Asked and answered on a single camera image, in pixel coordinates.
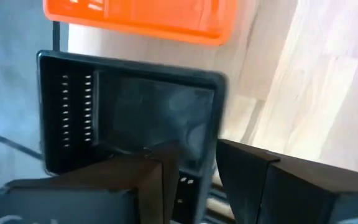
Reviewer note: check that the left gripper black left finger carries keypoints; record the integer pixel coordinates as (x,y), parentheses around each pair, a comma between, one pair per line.
(104,193)

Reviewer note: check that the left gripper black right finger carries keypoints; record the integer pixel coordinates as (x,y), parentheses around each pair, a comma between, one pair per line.
(291,193)

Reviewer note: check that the black slotted plastic basket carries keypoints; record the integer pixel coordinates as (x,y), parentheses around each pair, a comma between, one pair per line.
(141,118)

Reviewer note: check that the orange slotted plastic basket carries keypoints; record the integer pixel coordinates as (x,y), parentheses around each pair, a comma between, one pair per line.
(151,15)

